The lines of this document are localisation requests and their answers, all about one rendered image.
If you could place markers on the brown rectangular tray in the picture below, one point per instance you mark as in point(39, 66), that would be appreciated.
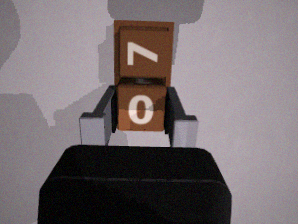
point(169, 26)

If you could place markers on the brown cube with white number 7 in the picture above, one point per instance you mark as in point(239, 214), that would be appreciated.
point(142, 52)

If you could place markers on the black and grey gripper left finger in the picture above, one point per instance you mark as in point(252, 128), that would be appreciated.
point(96, 127)

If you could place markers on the brown cube with white digit 0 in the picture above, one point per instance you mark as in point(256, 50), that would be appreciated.
point(141, 104)

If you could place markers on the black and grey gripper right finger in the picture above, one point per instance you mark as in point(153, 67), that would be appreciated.
point(181, 128)

